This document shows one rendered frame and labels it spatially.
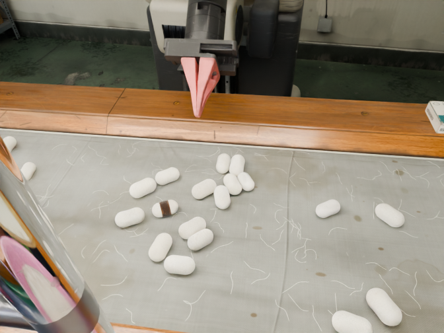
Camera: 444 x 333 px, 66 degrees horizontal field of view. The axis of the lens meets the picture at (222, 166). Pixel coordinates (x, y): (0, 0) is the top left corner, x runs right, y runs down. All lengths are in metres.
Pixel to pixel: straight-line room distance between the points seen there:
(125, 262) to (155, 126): 0.24
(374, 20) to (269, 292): 2.21
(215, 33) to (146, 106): 0.18
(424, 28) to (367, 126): 1.98
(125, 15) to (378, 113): 2.34
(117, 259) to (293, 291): 0.20
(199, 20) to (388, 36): 2.08
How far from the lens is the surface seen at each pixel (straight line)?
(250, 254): 0.42
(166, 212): 0.44
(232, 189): 0.46
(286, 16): 1.23
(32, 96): 0.72
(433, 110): 0.63
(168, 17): 0.98
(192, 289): 0.40
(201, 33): 0.51
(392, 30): 2.51
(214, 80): 0.52
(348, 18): 2.45
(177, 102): 0.61
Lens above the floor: 1.09
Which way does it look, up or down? 43 degrees down
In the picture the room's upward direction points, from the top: 2 degrees counter-clockwise
